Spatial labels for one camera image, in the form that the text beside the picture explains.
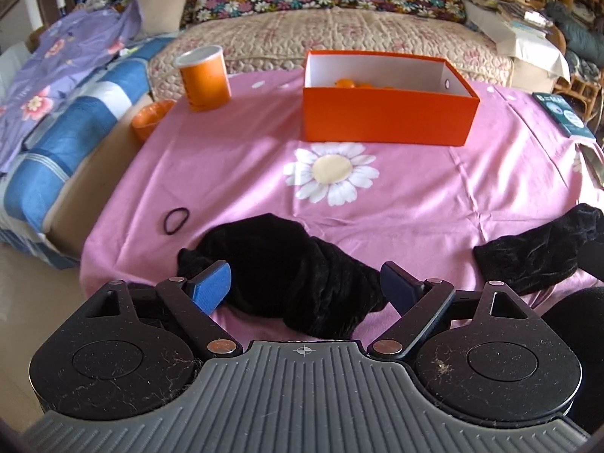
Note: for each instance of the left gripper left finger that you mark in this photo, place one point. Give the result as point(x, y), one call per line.
point(191, 303)

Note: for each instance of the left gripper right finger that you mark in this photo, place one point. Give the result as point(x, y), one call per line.
point(420, 305)

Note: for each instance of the black velvet cloth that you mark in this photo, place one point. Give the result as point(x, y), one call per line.
point(279, 271)

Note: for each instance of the pink floral bedsheet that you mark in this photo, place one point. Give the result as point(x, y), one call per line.
point(422, 207)

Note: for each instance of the black velvet sleeve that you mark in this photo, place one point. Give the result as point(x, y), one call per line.
point(541, 257)

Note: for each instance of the small orange bowl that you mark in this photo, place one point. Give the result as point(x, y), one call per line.
point(148, 118)

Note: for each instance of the orange cardboard box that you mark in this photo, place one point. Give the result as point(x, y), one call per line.
point(432, 104)

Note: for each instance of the blue white striped blanket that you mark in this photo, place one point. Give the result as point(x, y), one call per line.
point(41, 172)

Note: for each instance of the orange fruit in box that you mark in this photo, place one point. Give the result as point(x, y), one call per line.
point(345, 83)
point(371, 86)

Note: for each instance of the orange cup white rim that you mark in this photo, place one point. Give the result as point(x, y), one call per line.
point(204, 77)

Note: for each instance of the teal book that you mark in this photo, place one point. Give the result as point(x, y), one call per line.
point(563, 115)

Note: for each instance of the white cloth covered side table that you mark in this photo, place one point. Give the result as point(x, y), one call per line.
point(537, 64)

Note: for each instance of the beige quilted bedspread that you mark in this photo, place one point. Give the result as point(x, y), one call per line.
point(281, 40)

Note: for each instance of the purple floral cloth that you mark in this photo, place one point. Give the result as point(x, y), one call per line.
point(68, 52)

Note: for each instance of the cream cushion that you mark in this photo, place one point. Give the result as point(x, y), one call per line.
point(159, 17)

